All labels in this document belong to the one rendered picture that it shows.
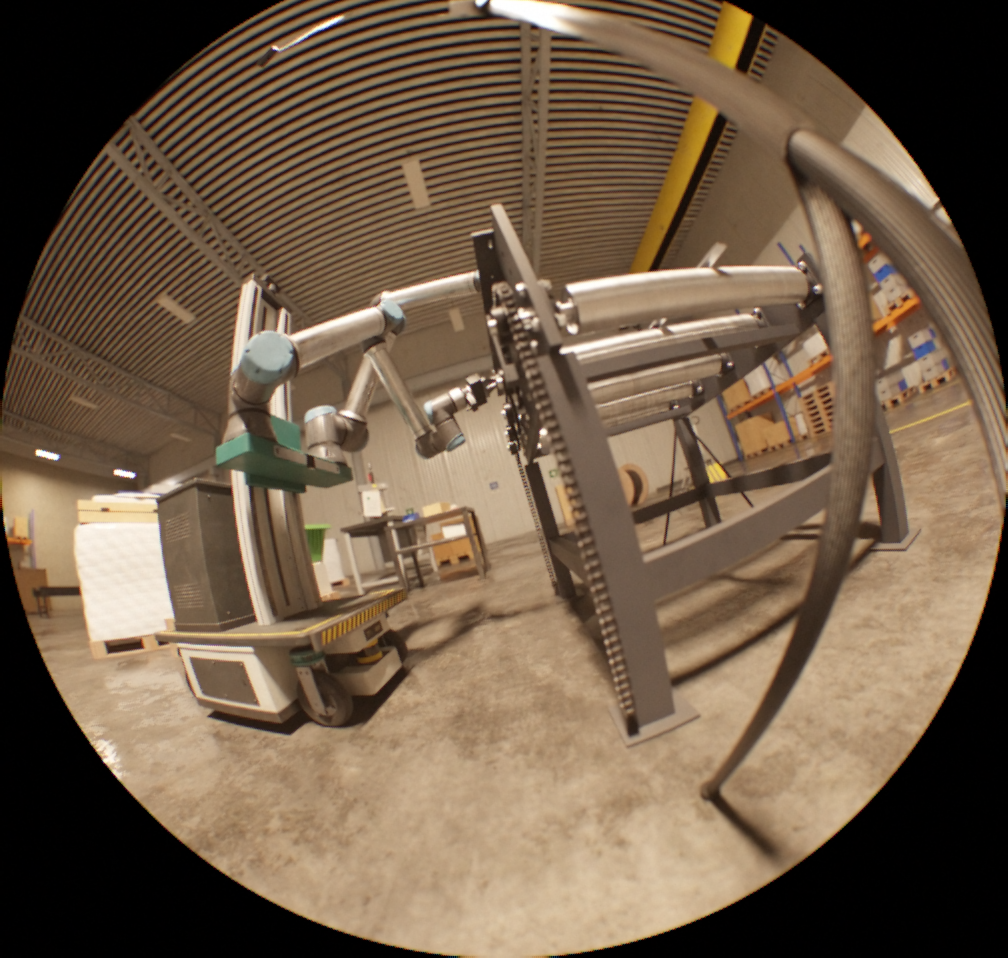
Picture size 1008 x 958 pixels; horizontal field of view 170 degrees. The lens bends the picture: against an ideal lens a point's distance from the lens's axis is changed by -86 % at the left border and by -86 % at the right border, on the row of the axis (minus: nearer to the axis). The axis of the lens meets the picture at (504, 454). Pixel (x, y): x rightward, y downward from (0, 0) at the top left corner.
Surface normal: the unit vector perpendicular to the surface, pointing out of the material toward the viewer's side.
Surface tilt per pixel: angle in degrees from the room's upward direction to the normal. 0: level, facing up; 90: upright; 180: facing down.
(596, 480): 90
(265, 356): 93
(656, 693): 90
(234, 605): 90
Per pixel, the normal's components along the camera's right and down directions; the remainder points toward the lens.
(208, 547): 0.96, -0.28
